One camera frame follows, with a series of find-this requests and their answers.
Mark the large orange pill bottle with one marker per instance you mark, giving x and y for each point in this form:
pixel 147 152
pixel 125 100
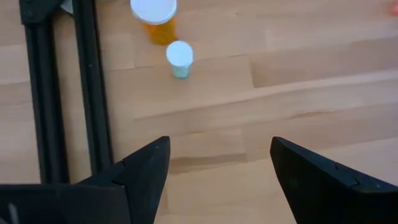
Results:
pixel 154 9

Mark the black aluminium table frame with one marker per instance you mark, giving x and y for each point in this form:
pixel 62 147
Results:
pixel 43 93

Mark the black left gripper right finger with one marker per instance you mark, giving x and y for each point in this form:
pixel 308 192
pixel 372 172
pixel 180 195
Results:
pixel 311 193

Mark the small teal pill bottle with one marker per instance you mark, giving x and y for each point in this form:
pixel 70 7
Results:
pixel 179 53

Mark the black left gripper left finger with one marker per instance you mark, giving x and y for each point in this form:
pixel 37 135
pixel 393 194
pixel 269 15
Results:
pixel 140 186

